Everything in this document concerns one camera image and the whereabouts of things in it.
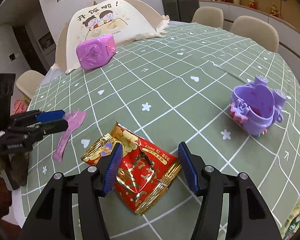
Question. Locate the wooden shelf cabinet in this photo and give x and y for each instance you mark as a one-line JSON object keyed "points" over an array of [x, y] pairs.
{"points": [[283, 15]]}

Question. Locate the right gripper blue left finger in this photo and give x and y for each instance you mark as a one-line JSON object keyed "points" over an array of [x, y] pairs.
{"points": [[112, 168]]}

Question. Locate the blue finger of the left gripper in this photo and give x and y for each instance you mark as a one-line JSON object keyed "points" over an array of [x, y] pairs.
{"points": [[50, 116]]}

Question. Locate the pink plastic spoon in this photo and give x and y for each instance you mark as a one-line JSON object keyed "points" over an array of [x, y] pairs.
{"points": [[74, 119]]}

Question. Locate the red gold snack packet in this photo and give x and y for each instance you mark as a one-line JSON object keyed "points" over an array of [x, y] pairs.
{"points": [[145, 172]]}

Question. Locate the cream folding food cover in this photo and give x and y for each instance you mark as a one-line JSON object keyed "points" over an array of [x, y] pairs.
{"points": [[126, 20]]}

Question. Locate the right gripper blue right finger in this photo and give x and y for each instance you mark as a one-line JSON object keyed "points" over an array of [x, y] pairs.
{"points": [[189, 170]]}

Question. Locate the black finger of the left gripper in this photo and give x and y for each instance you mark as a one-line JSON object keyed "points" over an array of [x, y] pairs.
{"points": [[52, 127]]}

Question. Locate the purple toy carriage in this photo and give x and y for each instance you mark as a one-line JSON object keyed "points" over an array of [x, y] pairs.
{"points": [[256, 107]]}

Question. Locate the beige chair left side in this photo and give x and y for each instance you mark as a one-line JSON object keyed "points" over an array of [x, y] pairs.
{"points": [[28, 82]]}

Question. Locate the green checked tablecloth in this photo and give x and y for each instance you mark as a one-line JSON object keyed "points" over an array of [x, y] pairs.
{"points": [[173, 89]]}

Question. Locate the beige chair far left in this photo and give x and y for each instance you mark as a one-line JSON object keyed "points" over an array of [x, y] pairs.
{"points": [[209, 16]]}

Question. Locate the pink square toy box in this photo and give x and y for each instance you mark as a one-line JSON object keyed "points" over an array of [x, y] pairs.
{"points": [[96, 52]]}

